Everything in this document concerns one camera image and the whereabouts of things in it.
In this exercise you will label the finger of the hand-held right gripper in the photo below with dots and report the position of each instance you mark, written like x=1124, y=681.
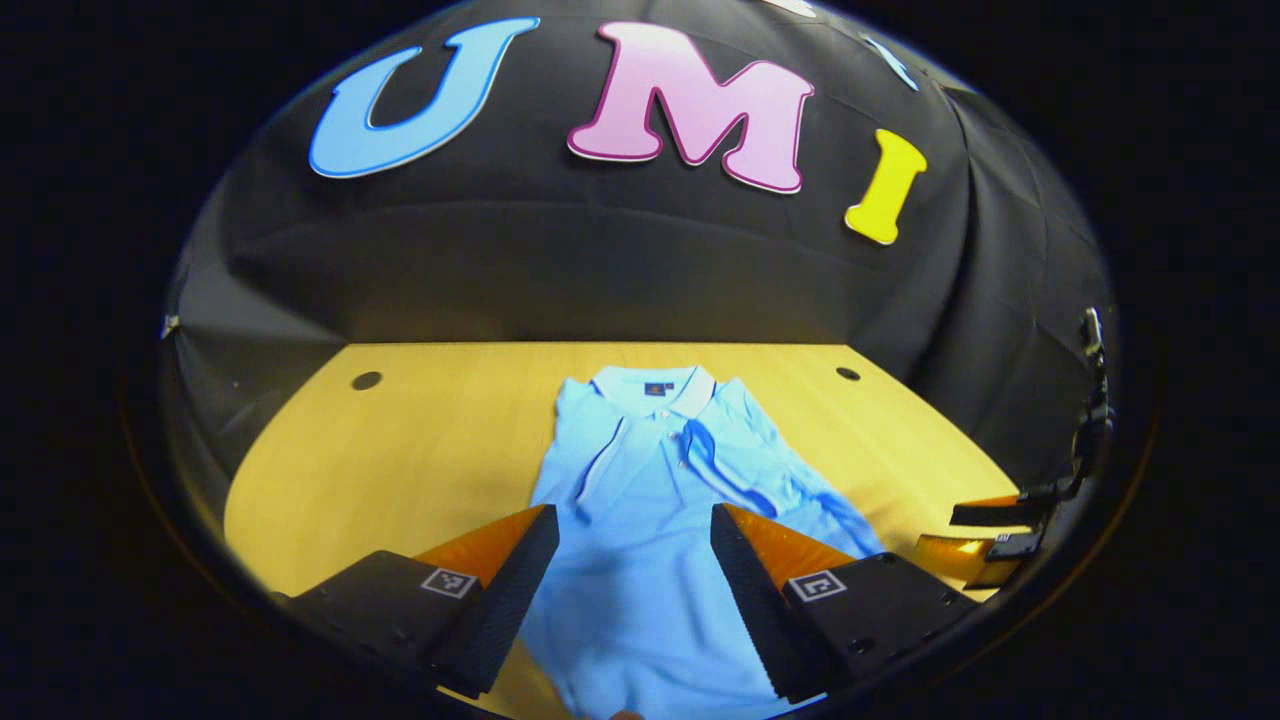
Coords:
x=985, y=514
x=960, y=558

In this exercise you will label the silver backdrop clip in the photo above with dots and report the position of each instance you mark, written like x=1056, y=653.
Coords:
x=170, y=326

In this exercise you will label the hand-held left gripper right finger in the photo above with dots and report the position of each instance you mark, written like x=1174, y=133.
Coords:
x=745, y=590

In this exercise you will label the light blue T-shirt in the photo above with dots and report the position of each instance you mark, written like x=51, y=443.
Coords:
x=640, y=560

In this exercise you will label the black backdrop cloth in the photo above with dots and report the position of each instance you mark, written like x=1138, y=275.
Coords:
x=550, y=250

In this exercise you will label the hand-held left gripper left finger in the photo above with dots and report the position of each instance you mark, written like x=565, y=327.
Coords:
x=515, y=580

